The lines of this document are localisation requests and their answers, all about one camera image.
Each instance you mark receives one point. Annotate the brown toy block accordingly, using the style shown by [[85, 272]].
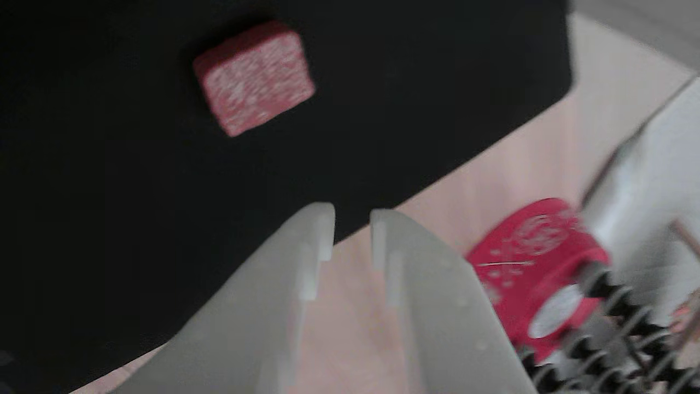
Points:
[[254, 82]]

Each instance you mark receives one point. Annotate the red black table clamp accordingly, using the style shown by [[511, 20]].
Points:
[[525, 262]]

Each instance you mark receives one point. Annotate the black mouse mat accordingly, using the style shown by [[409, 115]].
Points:
[[109, 191]]

